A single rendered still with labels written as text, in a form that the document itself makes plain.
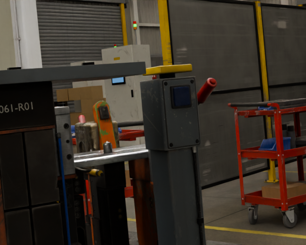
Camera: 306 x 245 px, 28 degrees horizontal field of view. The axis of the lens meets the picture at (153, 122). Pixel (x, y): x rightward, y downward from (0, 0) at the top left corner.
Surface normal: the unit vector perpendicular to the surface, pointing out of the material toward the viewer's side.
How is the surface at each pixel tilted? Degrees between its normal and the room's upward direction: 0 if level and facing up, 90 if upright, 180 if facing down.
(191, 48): 90
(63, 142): 90
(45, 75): 90
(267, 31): 89
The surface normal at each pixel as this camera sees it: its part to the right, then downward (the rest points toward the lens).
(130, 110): -0.64, 0.10
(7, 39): 0.75, -0.04
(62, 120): 0.50, 0.00
